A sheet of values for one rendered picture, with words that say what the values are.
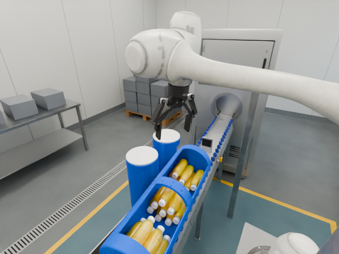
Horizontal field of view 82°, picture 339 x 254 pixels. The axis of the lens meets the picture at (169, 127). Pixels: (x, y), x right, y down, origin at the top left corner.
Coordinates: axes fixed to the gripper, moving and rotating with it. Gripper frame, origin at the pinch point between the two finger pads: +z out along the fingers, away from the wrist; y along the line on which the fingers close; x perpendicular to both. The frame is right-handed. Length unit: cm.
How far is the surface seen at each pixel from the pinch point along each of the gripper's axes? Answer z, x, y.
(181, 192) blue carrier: 45.3, 1.4, 12.0
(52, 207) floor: 187, 144, -68
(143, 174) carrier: 79, 52, 12
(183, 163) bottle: 56, 29, 35
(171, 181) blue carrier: 43.2, 9.4, 9.7
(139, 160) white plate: 69, 59, 12
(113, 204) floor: 180, 109, -1
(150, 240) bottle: 52, -10, -13
